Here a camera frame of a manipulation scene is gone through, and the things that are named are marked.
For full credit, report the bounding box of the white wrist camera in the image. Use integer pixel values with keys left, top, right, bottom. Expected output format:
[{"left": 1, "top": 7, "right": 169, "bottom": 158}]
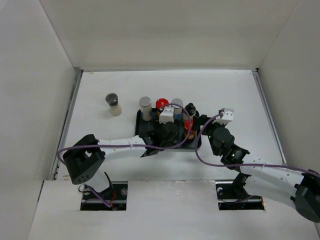
[
  {"left": 215, "top": 108, "right": 234, "bottom": 125},
  {"left": 159, "top": 106, "right": 175, "bottom": 124}
]

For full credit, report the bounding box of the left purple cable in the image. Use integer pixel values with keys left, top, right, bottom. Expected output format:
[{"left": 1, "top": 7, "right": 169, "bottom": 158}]
[{"left": 57, "top": 102, "right": 195, "bottom": 208}]

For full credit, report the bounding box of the purple cable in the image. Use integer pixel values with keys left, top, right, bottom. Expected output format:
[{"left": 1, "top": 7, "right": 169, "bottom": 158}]
[
  {"left": 57, "top": 102, "right": 195, "bottom": 208},
  {"left": 194, "top": 111, "right": 320, "bottom": 179}
]

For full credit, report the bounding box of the grey lid salt shaker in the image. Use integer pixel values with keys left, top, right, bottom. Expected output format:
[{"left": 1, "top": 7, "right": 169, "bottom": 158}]
[{"left": 105, "top": 92, "right": 122, "bottom": 116}]

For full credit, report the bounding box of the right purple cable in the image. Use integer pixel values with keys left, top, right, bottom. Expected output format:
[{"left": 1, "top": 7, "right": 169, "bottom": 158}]
[{"left": 194, "top": 111, "right": 320, "bottom": 179}]

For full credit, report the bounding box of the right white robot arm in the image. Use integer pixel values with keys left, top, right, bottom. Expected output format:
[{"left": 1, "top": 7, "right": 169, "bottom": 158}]
[{"left": 192, "top": 110, "right": 320, "bottom": 223}]

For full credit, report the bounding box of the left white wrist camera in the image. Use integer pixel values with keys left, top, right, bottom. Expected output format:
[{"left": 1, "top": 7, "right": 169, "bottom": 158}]
[{"left": 159, "top": 106, "right": 175, "bottom": 124}]

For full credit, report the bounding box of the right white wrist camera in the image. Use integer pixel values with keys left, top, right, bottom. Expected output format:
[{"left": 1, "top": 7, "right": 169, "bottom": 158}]
[{"left": 215, "top": 108, "right": 234, "bottom": 125}]

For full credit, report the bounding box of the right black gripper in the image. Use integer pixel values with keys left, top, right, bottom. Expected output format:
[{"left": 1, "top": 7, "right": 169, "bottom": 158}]
[{"left": 192, "top": 114, "right": 227, "bottom": 156}]

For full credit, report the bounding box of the black cap white bottle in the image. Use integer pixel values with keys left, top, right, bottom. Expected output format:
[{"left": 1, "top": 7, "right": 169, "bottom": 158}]
[{"left": 182, "top": 102, "right": 197, "bottom": 123}]

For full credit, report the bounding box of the silver lid blue jar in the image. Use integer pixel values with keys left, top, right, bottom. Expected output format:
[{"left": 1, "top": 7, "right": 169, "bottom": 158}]
[{"left": 139, "top": 96, "right": 152, "bottom": 122}]

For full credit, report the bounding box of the black plastic tray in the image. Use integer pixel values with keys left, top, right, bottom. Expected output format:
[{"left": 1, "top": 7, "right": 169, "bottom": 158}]
[{"left": 134, "top": 107, "right": 202, "bottom": 151}]

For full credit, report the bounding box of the red lid jar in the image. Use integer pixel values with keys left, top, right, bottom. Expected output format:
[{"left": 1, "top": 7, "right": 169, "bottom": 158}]
[
  {"left": 182, "top": 119, "right": 197, "bottom": 144},
  {"left": 155, "top": 98, "right": 169, "bottom": 117}
]

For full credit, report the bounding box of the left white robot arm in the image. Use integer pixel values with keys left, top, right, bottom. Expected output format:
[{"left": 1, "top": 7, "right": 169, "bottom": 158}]
[{"left": 62, "top": 122, "right": 179, "bottom": 200}]

